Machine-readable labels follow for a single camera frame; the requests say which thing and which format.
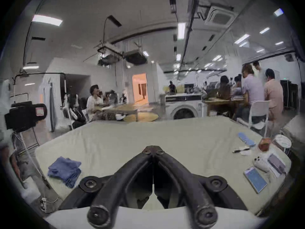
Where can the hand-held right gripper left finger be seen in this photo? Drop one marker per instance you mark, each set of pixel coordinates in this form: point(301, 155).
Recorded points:
point(124, 175)

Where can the blue striped card pack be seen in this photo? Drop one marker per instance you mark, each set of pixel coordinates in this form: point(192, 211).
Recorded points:
point(246, 139)

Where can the clear cup with red drink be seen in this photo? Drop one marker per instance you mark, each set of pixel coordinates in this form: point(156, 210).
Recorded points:
point(264, 145)

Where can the folded blue cloth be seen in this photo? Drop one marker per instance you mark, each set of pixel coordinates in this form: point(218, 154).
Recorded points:
point(64, 169)

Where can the white round container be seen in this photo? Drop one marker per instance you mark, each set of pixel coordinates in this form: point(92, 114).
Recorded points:
point(282, 142)

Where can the bed with pale green sheet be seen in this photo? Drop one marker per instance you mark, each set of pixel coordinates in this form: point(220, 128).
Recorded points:
point(114, 142)

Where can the long wooden table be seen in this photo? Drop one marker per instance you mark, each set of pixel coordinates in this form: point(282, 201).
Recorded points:
point(124, 107)

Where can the wooden desk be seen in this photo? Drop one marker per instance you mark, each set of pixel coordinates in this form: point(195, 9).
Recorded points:
point(221, 101)

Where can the group of people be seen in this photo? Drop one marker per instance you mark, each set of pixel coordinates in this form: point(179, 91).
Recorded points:
point(253, 87)

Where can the small white card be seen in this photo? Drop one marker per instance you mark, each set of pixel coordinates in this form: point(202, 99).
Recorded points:
point(246, 153)

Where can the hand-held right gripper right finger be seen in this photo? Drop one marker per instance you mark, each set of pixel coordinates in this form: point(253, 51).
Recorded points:
point(183, 175)

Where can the round yellow table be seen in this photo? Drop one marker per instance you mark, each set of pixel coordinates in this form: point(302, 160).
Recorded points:
point(141, 116)

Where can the white hand controller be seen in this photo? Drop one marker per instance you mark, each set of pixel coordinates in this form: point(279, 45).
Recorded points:
point(261, 164)

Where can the black camera on tripod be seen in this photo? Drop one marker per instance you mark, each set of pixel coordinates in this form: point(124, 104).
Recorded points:
point(25, 114)

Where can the white chair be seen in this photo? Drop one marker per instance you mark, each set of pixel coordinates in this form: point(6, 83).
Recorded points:
point(259, 108)

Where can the phone with blue screen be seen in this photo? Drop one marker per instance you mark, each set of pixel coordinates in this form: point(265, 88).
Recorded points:
point(255, 179)

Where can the white washing machine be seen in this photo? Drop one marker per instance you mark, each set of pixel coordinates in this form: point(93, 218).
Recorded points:
point(183, 108)

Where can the black pen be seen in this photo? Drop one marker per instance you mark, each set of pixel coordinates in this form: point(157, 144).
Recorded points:
point(240, 150)

